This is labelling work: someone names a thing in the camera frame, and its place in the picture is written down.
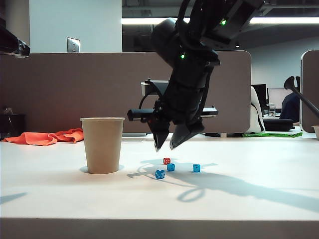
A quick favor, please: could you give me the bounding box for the ceiling light strip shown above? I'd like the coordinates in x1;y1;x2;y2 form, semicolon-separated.
121;16;319;25

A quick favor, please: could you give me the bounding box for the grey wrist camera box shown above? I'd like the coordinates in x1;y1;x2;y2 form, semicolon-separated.
141;79;172;97

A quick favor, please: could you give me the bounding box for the brown white-edged divider panel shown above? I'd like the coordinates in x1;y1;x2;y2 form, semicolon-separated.
300;50;319;134

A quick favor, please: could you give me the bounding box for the orange cloth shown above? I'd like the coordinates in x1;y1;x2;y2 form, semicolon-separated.
2;128;84;146

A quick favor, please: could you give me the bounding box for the clear glass jar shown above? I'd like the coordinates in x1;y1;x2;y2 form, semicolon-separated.
266;103;277;118

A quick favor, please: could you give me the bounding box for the seated person in blue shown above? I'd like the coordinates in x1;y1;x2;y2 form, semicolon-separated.
279;92;301;125

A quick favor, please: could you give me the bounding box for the dark computer monitor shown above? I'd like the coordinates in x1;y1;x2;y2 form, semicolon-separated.
251;84;267;110

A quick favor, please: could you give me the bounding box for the black flat case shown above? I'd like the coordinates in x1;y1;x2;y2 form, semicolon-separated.
263;119;295;132

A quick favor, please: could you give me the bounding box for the brown desk divider panel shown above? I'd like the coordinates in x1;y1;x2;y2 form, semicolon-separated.
0;50;252;134

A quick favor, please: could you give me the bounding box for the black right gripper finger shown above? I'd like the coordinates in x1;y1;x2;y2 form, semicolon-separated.
152;130;170;152
168;121;206;151

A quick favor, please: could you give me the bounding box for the bright computer monitor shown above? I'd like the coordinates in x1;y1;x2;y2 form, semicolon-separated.
267;87;294;110

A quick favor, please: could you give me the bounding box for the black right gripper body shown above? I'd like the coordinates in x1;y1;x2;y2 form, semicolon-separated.
127;62;221;133

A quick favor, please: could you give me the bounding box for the green tape strip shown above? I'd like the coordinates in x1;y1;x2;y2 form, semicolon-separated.
243;131;303;138

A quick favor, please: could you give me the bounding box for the brown paper cup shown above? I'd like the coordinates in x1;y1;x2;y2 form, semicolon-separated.
80;117;125;174

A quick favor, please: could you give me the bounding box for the metal wall outlet plate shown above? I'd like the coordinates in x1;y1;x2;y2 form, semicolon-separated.
66;37;81;53

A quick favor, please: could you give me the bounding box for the black mesh pen holder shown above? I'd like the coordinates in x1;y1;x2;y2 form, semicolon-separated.
0;114;26;140

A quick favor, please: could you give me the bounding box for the white office chair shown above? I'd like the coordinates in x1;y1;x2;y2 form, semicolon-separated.
245;86;266;134

